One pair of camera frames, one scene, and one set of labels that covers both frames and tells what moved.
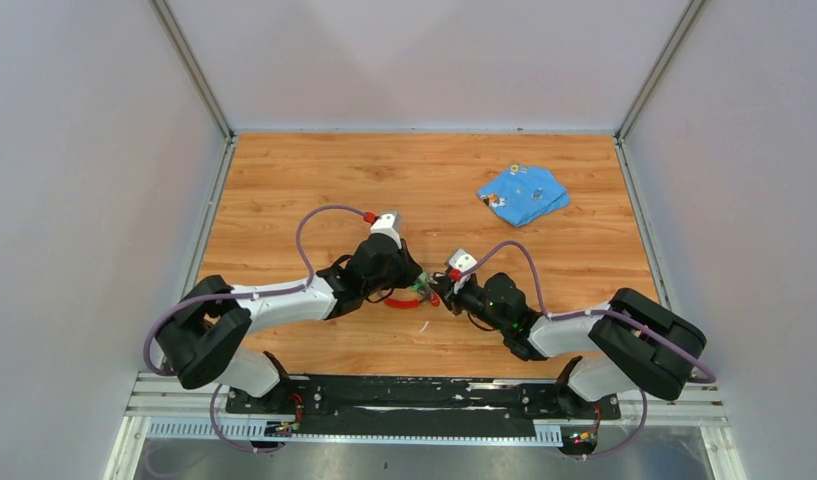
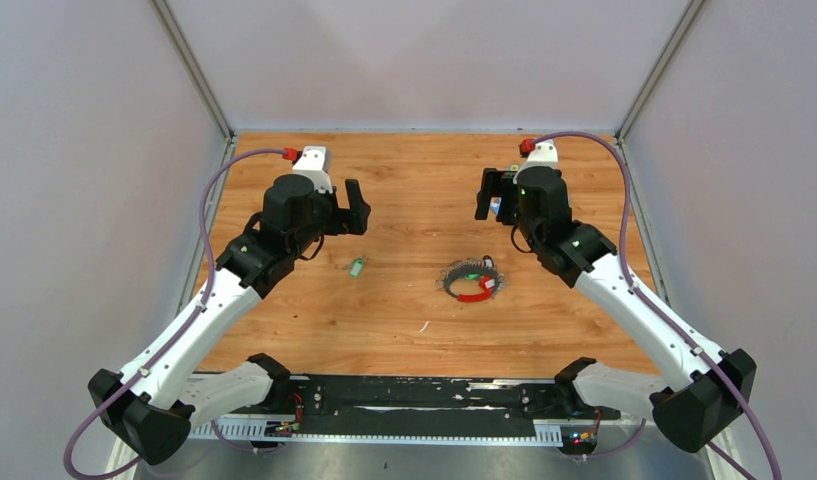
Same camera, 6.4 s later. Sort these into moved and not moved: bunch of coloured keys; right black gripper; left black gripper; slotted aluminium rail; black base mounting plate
Moved: right black gripper; left black gripper; bunch of coloured keys
Not moved: slotted aluminium rail; black base mounting plate
